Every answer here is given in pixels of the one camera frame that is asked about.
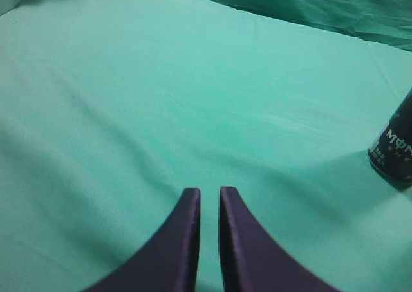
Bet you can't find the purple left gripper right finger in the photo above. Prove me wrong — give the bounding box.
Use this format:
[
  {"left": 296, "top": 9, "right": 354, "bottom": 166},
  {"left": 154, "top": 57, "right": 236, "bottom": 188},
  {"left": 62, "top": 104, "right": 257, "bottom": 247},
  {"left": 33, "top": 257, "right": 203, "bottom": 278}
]
[{"left": 219, "top": 187, "right": 337, "bottom": 291}]

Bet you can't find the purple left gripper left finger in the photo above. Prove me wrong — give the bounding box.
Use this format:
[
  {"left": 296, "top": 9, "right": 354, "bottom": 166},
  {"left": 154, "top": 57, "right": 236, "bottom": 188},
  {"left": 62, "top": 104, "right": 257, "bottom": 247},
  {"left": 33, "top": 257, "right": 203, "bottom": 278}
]
[{"left": 85, "top": 188, "right": 201, "bottom": 291}]

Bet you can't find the green table cloth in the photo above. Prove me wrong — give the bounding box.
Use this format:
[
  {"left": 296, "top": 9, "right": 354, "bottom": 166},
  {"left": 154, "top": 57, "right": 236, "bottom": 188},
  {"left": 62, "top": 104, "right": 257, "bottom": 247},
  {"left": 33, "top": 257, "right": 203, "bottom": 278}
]
[{"left": 1, "top": 0, "right": 411, "bottom": 291}]

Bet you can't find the black Monster energy can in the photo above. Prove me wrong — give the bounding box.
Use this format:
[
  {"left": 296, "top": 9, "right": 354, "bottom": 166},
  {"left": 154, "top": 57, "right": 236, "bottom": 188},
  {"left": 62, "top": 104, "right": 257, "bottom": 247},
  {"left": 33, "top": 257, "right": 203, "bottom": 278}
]
[{"left": 368, "top": 93, "right": 411, "bottom": 184}]

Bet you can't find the green cloth backdrop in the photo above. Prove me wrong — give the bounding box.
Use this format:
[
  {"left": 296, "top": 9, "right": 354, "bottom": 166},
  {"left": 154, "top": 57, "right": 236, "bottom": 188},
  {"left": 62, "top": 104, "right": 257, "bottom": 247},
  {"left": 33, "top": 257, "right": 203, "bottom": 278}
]
[{"left": 211, "top": 0, "right": 411, "bottom": 51}]

